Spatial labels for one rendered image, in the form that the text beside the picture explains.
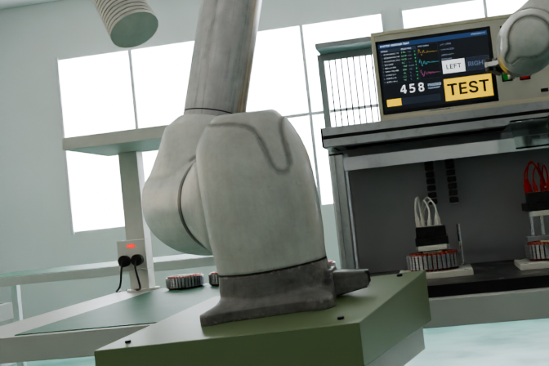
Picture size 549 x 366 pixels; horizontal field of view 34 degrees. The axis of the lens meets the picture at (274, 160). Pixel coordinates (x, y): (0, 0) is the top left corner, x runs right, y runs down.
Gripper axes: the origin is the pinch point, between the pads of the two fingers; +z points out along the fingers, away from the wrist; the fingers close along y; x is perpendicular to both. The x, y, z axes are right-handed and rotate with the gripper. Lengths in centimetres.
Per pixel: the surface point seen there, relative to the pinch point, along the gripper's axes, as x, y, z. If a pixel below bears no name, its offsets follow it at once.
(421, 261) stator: -37.8, -23.0, -8.4
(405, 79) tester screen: 2.2, -22.5, 9.6
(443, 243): -35.0, -18.3, 1.1
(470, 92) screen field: -2.6, -8.7, 9.6
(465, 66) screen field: 3.4, -9.1, 9.6
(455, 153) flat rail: -16.0, -13.5, 6.1
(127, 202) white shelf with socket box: -17, -110, 64
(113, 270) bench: -47, -202, 286
